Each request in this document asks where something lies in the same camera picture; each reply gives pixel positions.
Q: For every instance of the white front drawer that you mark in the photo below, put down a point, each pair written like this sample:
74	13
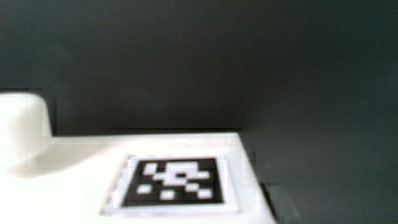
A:
134	179

